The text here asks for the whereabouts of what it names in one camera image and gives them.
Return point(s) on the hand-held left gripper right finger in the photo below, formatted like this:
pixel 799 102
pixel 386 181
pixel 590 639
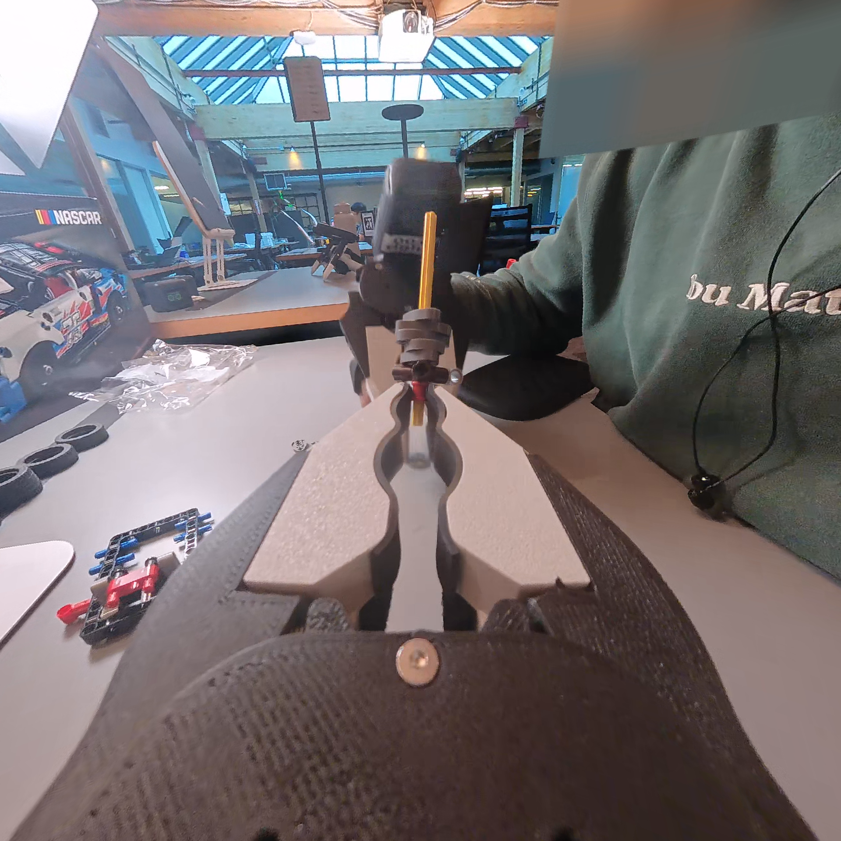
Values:
pixel 512 519

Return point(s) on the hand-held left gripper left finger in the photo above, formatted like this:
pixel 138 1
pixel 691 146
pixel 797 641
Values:
pixel 322 519

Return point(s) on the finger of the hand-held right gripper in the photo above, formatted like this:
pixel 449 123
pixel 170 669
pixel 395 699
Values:
pixel 381 361

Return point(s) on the yellow lego axle assembly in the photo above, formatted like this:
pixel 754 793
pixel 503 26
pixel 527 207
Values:
pixel 427 263

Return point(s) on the cluster of grey lego discs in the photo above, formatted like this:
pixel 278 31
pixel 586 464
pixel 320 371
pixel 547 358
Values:
pixel 301 445

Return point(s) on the instruction booklet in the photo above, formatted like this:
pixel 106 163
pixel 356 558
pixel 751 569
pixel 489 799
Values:
pixel 39 66

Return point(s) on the black lego set box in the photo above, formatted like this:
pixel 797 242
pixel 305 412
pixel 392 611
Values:
pixel 66 315

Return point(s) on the person's right hand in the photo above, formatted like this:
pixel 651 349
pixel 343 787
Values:
pixel 362 384

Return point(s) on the framed black white tag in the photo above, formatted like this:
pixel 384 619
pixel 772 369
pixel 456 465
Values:
pixel 366 223

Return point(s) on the black round base stand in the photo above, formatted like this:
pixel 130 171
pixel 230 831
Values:
pixel 403 113

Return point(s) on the dark background equipment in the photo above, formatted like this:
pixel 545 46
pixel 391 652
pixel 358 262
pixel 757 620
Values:
pixel 335 253

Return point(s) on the orange edged table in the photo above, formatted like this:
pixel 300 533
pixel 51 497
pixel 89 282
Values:
pixel 276 302

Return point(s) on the black mesh chair seat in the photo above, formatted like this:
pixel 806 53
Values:
pixel 525 387

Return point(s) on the brown sign board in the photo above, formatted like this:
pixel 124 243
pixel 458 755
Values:
pixel 307 89

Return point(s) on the wooden easel stand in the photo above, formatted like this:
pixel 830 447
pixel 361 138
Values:
pixel 210 223

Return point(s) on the clear plastic bag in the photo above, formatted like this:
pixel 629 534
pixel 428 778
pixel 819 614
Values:
pixel 177 374

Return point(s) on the black equipment case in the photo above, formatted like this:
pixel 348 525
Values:
pixel 169 294

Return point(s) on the person's green sweatshirt torso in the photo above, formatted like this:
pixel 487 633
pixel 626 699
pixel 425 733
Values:
pixel 709 328

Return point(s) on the black lego frame assembly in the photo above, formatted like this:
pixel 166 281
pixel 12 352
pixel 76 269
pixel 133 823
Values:
pixel 184 525

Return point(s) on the white wall device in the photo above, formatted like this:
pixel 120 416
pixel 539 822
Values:
pixel 405 36

